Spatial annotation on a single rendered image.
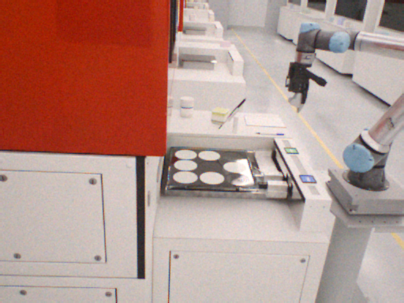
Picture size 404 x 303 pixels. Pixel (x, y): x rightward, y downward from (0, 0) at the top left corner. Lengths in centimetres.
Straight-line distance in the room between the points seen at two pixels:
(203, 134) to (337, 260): 85
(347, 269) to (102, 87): 142
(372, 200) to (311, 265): 37
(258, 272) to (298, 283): 16
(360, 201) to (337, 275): 47
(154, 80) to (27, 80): 29
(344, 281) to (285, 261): 58
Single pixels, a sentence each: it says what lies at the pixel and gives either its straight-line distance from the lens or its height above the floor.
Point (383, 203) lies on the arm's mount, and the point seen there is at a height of 87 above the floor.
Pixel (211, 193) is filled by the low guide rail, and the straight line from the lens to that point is 156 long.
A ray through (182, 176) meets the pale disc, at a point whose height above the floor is 90.
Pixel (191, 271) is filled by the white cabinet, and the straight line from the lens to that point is 144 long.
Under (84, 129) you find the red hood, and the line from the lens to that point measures 97.
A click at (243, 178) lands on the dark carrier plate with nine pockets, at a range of 158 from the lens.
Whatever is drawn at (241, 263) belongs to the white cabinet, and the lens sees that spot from 143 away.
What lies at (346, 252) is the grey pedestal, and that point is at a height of 56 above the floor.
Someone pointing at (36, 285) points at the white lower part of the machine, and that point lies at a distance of 129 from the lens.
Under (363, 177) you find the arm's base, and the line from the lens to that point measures 170.
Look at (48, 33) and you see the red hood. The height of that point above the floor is 151.
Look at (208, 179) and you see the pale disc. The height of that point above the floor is 90.
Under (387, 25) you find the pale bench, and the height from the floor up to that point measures 109.
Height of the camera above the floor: 165
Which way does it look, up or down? 25 degrees down
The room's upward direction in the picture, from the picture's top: 4 degrees clockwise
